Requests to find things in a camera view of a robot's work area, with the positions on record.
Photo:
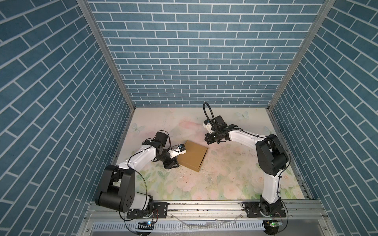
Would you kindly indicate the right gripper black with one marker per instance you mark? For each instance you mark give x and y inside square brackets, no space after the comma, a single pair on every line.
[208,139]

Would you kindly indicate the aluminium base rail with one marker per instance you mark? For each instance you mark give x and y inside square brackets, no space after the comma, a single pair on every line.
[224,217]

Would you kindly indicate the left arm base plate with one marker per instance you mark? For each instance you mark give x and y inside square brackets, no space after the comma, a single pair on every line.
[158,209]

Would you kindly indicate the brown cardboard paper box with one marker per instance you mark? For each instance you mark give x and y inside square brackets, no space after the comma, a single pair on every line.
[194,156]

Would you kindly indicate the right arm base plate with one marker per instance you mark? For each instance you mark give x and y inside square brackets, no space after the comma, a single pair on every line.
[255,209]

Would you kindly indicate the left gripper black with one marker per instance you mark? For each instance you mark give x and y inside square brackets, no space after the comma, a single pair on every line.
[171,163]

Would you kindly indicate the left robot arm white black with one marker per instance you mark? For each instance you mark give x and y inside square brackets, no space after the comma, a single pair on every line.
[116,189]

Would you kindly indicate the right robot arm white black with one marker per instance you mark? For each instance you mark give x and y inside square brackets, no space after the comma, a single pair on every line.
[272,158]

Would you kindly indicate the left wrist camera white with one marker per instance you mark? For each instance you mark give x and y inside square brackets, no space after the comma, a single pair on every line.
[177,150]

